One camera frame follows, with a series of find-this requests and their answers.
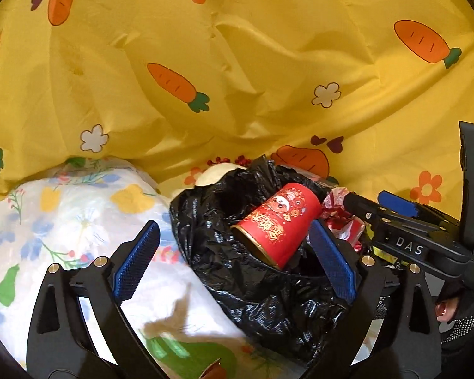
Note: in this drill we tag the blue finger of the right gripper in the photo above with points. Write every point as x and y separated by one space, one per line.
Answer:
396 203

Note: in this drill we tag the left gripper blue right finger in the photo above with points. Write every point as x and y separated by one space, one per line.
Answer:
408 343

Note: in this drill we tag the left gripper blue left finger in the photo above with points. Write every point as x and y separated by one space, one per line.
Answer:
59 343

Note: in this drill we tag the red white plastic wrapper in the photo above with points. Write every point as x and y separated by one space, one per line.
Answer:
343 224

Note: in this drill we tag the red paper cup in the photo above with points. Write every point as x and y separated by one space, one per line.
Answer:
274 231

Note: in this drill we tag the black trash bag bin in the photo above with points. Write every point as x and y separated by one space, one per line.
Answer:
292 311

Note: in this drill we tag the hand in black glove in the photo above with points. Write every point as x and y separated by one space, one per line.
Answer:
455 307

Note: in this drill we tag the floral white bed sheet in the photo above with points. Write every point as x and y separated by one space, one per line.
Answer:
85 211

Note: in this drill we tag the yellow carrot print curtain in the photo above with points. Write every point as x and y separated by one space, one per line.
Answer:
368 92

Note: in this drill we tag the cream round object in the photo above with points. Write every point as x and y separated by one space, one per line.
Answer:
214 173

